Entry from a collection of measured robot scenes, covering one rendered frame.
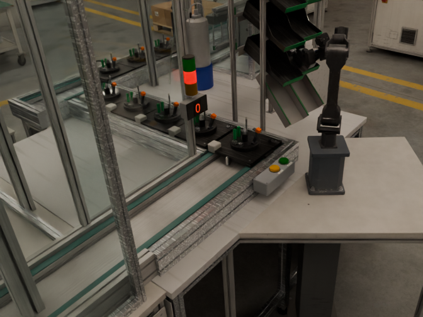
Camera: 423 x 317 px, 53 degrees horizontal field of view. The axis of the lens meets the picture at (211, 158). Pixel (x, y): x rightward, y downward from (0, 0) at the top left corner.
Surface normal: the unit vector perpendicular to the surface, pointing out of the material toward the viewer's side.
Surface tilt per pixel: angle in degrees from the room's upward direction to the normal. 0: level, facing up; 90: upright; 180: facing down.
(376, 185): 0
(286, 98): 45
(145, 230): 0
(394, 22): 90
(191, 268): 0
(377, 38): 90
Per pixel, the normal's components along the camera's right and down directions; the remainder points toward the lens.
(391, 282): -0.06, -0.85
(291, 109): 0.40, -0.33
